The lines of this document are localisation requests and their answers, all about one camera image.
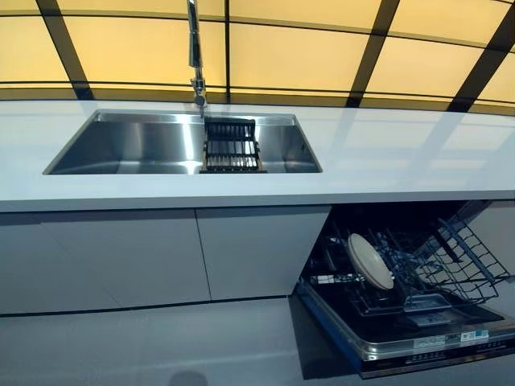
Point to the cream round ceramic plate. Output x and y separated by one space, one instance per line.
370 261

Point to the built-in dishwasher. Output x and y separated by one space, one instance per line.
362 321

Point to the black dish drying rack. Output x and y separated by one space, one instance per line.
231 149

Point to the white glossy cabinet door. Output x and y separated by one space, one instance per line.
499 225
100 257
257 249

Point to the stainless steel sink basin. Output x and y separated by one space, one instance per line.
133 140

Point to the chrome pull-down kitchen faucet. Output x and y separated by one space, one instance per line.
195 48

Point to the grey detergent dispenser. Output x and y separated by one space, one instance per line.
426 303

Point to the white label sticker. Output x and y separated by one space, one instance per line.
442 339

